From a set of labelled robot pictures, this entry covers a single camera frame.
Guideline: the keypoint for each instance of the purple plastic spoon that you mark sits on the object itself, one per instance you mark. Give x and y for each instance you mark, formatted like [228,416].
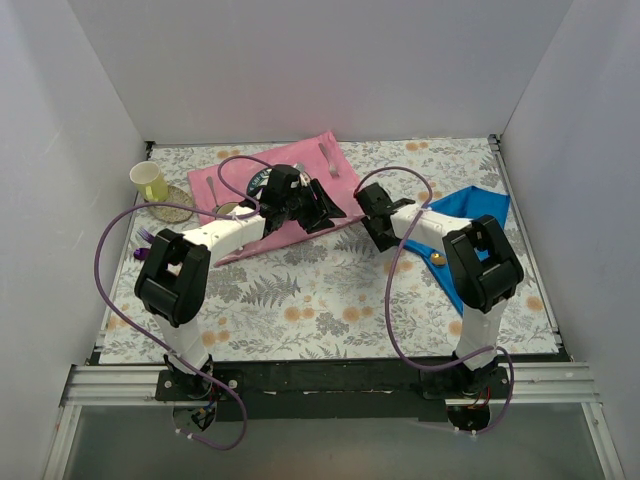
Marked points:
[141,254]

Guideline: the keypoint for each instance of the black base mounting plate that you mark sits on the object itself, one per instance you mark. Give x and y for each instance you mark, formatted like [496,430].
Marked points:
[331,389]

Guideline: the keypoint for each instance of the gold spoon teal handle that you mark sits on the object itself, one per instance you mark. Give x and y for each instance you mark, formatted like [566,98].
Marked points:
[438,260]

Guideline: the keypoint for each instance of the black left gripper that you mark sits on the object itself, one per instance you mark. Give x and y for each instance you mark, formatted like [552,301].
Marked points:
[310,210]

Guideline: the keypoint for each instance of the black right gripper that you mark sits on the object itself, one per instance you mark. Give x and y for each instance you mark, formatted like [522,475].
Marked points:
[375,220]

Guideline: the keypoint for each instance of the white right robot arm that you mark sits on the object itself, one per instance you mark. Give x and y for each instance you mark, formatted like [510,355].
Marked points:
[461,238]

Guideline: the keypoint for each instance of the round speckled coaster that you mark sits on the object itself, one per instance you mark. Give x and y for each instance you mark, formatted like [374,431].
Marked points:
[176,196]

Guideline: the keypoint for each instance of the pink satin placemat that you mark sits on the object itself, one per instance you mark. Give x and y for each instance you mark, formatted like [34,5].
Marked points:
[307,154]

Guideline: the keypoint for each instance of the aluminium front frame rail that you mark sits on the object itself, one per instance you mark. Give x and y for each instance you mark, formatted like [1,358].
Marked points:
[120,385]

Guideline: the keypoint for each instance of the silver fork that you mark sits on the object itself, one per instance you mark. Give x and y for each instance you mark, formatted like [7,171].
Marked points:
[333,171]

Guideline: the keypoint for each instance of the white plate green rim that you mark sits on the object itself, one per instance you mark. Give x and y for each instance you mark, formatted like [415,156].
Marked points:
[259,180]

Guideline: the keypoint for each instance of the blue cloth napkin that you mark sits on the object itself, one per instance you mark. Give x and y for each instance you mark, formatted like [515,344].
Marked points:
[471,202]

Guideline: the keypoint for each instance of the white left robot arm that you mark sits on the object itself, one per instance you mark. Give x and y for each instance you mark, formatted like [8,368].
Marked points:
[172,282]

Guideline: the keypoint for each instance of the purple plastic fork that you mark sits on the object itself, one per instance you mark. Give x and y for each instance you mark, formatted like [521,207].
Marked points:
[145,235]

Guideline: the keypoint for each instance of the yellow mug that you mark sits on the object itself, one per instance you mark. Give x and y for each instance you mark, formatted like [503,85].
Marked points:
[149,181]

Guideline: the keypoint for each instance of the silver spoon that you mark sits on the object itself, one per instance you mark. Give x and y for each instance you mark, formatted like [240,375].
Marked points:
[211,185]

